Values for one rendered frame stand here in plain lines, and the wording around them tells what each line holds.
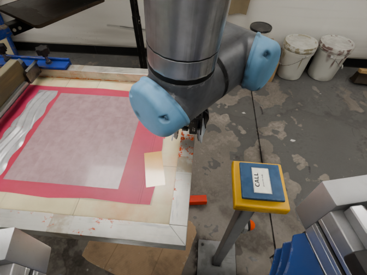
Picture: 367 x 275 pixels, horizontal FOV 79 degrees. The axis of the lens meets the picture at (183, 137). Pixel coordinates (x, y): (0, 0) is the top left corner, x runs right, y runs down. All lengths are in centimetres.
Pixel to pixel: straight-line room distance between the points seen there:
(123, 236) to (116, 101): 46
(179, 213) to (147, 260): 100
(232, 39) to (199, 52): 13
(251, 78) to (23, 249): 35
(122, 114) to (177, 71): 54
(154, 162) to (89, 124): 25
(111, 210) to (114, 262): 96
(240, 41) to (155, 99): 16
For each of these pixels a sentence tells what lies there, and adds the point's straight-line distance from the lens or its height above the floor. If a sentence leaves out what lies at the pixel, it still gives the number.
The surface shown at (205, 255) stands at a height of 1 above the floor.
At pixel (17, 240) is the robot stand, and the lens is 33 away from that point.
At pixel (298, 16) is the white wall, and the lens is 274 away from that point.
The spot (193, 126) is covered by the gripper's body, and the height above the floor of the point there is 109.
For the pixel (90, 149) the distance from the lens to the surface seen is 68.
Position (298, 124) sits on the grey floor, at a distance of 223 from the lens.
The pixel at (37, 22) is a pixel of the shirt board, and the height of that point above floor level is 95.
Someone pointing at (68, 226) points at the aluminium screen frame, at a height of 99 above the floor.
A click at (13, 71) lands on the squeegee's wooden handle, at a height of 104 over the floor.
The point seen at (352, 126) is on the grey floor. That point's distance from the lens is 247.
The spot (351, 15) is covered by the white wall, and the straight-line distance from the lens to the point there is 293.
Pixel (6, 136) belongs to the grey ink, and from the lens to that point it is 83.
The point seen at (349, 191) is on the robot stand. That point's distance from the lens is 34.
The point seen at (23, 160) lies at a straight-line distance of 75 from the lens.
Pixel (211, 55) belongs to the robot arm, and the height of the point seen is 135.
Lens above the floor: 146
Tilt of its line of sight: 51 degrees down
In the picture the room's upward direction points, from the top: straight up
